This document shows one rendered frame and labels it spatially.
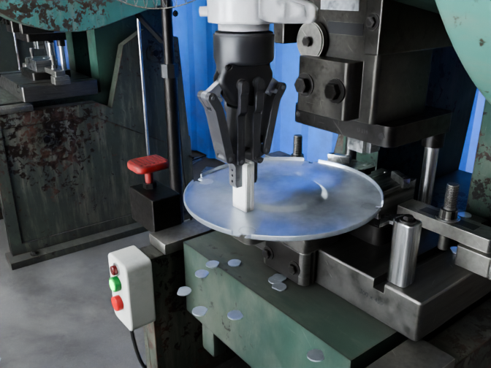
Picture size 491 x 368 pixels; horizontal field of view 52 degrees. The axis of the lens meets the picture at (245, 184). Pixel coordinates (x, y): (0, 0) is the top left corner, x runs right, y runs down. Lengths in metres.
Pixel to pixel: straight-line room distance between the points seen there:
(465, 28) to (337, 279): 0.45
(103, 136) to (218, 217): 1.61
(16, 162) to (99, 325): 0.75
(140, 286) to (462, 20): 0.69
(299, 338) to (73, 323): 1.25
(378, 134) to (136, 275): 0.47
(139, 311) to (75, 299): 1.07
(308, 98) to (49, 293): 1.50
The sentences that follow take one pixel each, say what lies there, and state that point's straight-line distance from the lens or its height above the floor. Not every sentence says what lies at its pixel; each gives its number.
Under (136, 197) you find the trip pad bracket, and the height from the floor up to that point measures 0.69.
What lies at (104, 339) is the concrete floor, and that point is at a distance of 1.78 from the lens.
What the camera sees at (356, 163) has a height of 0.78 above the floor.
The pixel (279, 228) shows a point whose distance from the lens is 0.64.
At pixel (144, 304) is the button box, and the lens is 0.94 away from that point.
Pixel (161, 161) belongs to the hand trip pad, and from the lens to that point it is 0.97.
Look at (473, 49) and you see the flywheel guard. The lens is 0.42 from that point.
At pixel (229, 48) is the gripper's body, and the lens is 0.61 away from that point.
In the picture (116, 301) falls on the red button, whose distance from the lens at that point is 0.95.
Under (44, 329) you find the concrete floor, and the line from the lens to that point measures 1.88.
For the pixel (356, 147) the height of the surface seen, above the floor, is 0.83.
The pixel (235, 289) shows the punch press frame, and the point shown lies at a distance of 0.81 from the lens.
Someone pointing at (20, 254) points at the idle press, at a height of 0.03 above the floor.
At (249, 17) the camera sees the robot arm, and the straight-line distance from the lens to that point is 0.60.
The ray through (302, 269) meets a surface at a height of 0.68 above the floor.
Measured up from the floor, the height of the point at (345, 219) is 0.79.
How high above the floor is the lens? 1.07
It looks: 22 degrees down
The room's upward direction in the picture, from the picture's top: straight up
